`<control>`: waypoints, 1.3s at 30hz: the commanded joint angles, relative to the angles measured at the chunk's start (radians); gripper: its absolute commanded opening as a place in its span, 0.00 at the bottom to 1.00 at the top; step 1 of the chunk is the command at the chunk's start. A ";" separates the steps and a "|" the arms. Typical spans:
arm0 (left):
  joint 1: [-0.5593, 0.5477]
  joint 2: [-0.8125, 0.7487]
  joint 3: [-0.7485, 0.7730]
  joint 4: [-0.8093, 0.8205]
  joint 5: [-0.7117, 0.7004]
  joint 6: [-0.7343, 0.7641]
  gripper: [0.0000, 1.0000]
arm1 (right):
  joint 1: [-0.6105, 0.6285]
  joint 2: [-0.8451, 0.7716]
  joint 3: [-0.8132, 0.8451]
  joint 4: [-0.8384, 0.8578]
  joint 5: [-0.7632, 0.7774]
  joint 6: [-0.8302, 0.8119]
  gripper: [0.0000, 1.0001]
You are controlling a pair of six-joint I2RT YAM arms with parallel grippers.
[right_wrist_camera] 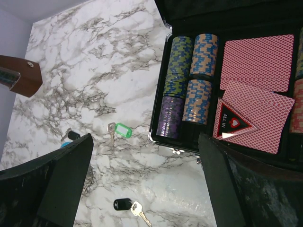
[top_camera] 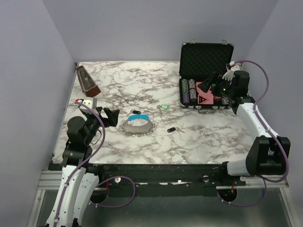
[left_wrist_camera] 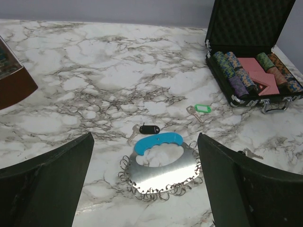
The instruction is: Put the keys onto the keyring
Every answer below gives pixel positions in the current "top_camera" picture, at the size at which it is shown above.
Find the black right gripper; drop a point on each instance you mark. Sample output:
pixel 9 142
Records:
pixel 206 85

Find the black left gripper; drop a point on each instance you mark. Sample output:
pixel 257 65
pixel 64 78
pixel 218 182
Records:
pixel 113 116

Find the key with black tag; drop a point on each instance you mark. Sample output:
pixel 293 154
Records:
pixel 174 129

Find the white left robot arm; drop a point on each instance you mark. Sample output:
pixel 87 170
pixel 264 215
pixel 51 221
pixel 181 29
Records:
pixel 78 178

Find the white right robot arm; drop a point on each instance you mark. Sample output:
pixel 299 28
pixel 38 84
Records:
pixel 269 152

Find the pink playing card deck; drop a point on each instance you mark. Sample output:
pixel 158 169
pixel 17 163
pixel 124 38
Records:
pixel 204 98

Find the black poker chip case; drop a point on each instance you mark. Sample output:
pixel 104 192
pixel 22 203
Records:
pixel 197 62

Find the brown wooden metronome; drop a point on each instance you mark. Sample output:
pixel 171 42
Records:
pixel 87 84

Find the key with green tag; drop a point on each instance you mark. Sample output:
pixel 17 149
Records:
pixel 160 107

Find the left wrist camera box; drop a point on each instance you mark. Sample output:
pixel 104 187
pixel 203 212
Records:
pixel 90 102

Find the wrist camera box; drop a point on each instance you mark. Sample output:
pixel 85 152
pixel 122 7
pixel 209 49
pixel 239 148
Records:
pixel 90 102
pixel 231 68

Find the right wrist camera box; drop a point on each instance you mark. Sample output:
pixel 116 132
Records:
pixel 231 68

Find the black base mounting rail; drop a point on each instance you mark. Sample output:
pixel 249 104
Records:
pixel 166 180

